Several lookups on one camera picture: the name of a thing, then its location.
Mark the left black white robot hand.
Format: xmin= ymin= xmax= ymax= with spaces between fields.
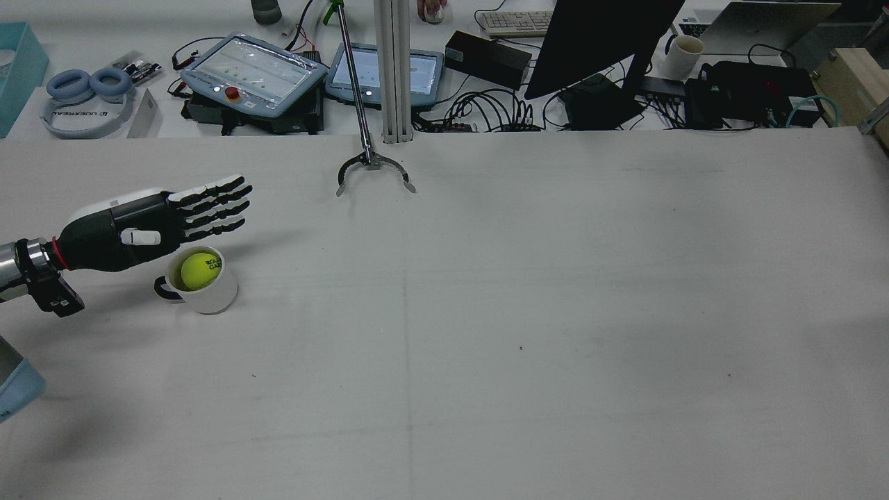
xmin=52 ymin=174 xmax=254 ymax=273

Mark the yellow tennis ball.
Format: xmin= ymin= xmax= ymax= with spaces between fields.
xmin=181 ymin=252 xmax=223 ymax=291

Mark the white paper cup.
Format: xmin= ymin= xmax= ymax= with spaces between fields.
xmin=663 ymin=35 xmax=705 ymax=79

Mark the white UDEXREAL headband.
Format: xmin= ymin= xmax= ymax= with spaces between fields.
xmin=40 ymin=97 xmax=137 ymax=140

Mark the white card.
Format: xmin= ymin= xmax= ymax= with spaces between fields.
xmin=126 ymin=89 xmax=163 ymax=139

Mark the clear bag of parts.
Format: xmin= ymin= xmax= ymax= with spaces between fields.
xmin=110 ymin=50 xmax=165 ymax=85

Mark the teal plastic bin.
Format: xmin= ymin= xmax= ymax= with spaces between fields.
xmin=0 ymin=21 xmax=50 ymax=139

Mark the black pendant dock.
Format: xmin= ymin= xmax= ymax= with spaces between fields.
xmin=181 ymin=89 xmax=324 ymax=137

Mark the teach pendant with red button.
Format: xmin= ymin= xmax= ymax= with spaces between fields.
xmin=179 ymin=33 xmax=329 ymax=119

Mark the metal claw grabber tool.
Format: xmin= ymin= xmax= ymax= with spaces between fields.
xmin=323 ymin=0 xmax=417 ymax=197

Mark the blue grey teach pendant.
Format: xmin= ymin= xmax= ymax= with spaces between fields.
xmin=325 ymin=43 xmax=445 ymax=109

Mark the flat black box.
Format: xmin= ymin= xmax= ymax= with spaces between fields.
xmin=444 ymin=30 xmax=533 ymax=90

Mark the beige keyboard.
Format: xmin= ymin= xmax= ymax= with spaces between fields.
xmin=479 ymin=10 xmax=556 ymax=39

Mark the black Huawei monitor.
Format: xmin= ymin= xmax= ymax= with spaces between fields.
xmin=524 ymin=0 xmax=686 ymax=130

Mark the black network hub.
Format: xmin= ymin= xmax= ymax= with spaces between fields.
xmin=639 ymin=76 xmax=688 ymax=99

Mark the black power adapter box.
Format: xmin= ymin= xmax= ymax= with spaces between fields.
xmin=684 ymin=78 xmax=727 ymax=131

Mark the black ROG mini computer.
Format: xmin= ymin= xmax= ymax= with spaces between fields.
xmin=705 ymin=60 xmax=821 ymax=128

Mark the silver Huawei laptop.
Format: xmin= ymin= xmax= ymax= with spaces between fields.
xmin=674 ymin=0 xmax=842 ymax=57

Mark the wooden box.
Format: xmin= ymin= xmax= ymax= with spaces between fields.
xmin=811 ymin=47 xmax=889 ymax=151

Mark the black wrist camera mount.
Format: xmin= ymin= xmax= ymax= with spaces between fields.
xmin=15 ymin=238 xmax=85 ymax=319

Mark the white mug with black handle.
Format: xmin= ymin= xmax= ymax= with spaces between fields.
xmin=153 ymin=246 xmax=238 ymax=315

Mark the blue foam ring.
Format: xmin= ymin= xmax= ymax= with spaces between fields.
xmin=89 ymin=66 xmax=135 ymax=102
xmin=47 ymin=69 xmax=93 ymax=104

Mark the red black wire pair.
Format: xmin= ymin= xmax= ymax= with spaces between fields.
xmin=286 ymin=0 xmax=322 ymax=53

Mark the aluminium profile post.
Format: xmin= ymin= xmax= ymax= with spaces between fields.
xmin=374 ymin=0 xmax=415 ymax=144

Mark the black cable tangle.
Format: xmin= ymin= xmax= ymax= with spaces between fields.
xmin=415 ymin=87 xmax=560 ymax=134

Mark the teal ethernet cable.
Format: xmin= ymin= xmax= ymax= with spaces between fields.
xmin=787 ymin=94 xmax=842 ymax=130

